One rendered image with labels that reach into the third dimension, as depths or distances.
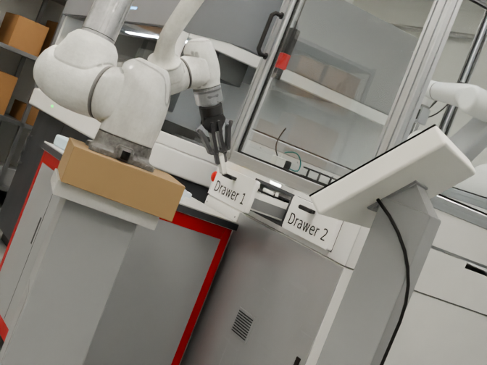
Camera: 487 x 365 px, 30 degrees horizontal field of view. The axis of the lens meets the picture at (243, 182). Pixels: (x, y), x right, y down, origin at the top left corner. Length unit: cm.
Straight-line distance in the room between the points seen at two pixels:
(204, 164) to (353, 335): 185
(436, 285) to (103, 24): 125
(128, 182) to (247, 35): 164
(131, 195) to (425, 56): 94
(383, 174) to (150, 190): 68
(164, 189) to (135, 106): 24
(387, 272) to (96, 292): 79
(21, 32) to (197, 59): 381
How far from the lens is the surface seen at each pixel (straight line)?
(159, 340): 319
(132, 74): 242
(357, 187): 194
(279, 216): 296
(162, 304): 315
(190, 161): 381
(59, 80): 250
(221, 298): 317
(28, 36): 659
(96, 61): 249
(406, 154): 193
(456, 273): 286
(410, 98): 264
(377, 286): 210
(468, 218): 284
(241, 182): 296
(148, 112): 241
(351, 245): 262
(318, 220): 276
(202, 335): 322
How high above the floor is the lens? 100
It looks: 2 degrees down
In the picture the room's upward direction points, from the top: 22 degrees clockwise
